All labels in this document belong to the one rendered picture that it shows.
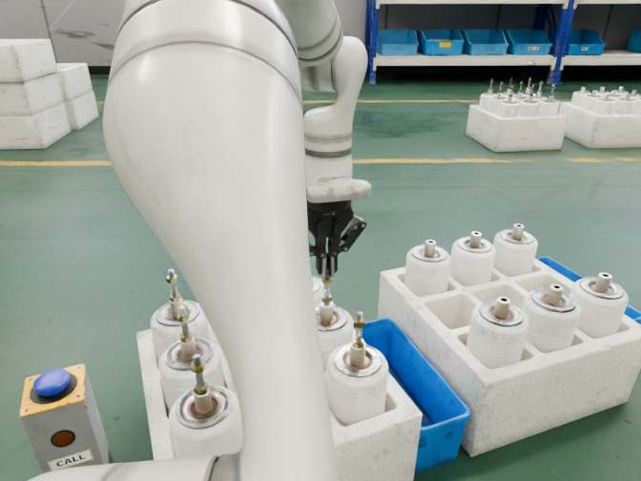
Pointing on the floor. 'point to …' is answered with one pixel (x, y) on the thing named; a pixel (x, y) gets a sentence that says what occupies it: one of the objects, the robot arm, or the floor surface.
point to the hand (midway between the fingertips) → (326, 264)
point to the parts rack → (506, 53)
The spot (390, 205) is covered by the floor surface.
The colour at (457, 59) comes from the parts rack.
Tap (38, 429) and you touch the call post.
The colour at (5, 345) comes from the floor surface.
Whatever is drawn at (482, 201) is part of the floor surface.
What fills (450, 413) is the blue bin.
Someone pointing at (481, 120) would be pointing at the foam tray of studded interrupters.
